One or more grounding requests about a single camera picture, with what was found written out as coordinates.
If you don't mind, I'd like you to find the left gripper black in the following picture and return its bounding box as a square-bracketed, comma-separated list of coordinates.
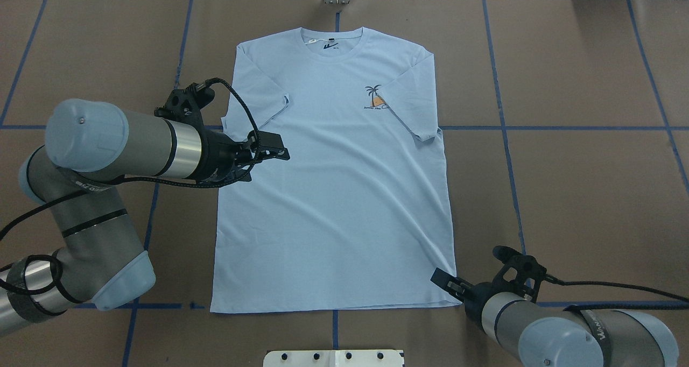
[199, 131, 291, 186]

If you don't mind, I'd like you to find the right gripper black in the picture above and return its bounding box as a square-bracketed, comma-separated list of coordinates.
[431, 268, 504, 320]

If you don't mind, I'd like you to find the light blue t-shirt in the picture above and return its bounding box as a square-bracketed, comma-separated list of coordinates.
[209, 27, 458, 315]

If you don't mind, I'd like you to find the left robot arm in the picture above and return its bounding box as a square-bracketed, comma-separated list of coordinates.
[2, 97, 290, 336]

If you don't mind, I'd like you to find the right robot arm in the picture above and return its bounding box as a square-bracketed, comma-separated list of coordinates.
[431, 266, 679, 366]

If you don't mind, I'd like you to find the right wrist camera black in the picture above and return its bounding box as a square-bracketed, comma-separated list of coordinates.
[490, 246, 563, 302]

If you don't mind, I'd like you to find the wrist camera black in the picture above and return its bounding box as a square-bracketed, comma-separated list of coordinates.
[490, 246, 563, 302]
[153, 83, 216, 127]

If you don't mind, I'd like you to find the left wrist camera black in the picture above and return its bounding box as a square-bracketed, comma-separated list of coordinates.
[153, 83, 216, 127]

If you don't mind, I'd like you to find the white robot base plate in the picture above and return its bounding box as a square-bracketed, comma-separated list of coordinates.
[263, 349, 406, 366]

